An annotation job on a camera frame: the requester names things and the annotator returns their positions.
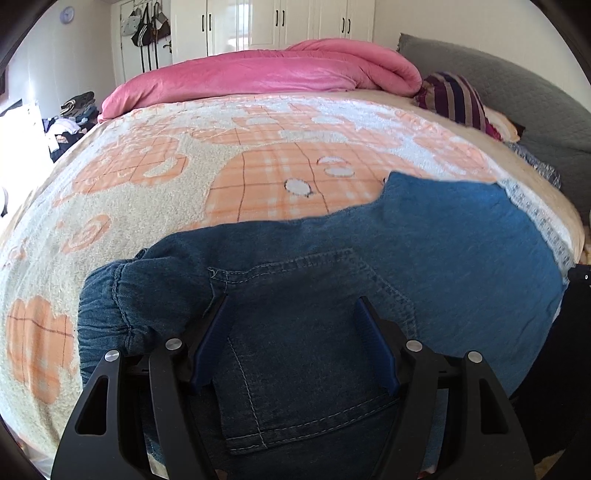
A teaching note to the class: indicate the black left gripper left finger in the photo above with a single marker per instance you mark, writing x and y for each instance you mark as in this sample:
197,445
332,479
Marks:
105,435

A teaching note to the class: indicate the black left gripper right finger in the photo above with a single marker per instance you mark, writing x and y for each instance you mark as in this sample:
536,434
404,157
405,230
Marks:
453,419

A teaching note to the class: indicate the blue denim pants lace trim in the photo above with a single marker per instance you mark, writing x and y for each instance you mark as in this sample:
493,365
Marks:
457,265

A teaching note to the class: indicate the peach white fleece blanket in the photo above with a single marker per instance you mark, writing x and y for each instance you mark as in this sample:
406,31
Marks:
172,167

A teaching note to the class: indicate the grey quilted headboard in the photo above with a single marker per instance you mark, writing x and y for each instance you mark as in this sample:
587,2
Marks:
557,127

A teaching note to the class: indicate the pile of clothes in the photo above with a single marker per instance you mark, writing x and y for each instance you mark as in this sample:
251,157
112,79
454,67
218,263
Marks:
77,116

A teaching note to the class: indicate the striped purple pillow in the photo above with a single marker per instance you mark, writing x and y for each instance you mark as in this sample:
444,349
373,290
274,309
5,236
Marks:
453,97

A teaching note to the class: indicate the pink comforter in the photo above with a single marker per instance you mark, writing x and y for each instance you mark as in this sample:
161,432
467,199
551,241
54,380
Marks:
323,65

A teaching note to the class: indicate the hanging bags on door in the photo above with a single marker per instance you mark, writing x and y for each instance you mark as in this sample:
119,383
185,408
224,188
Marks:
145,36

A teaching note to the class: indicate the white wardrobe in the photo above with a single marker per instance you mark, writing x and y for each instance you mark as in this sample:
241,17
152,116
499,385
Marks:
206,28

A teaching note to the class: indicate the purple wall clock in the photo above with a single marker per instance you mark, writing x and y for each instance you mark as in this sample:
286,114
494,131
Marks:
67,15

